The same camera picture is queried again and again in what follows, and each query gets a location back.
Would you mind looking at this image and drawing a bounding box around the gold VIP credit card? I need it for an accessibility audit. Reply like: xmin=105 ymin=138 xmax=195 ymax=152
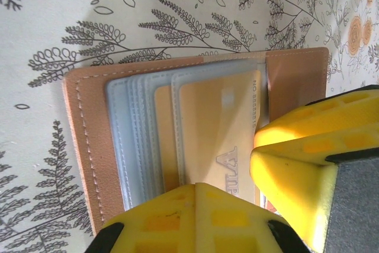
xmin=178 ymin=69 xmax=263 ymax=203
xmin=153 ymin=85 xmax=180 ymax=194

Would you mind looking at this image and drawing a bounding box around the floral tablecloth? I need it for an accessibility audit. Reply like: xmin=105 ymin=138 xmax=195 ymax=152
xmin=0 ymin=0 xmax=379 ymax=253

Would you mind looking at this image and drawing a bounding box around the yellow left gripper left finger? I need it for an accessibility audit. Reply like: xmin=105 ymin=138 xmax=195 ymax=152
xmin=87 ymin=184 xmax=198 ymax=253

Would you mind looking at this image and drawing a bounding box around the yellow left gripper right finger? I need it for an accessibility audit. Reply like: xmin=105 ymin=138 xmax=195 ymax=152
xmin=195 ymin=184 xmax=311 ymax=253

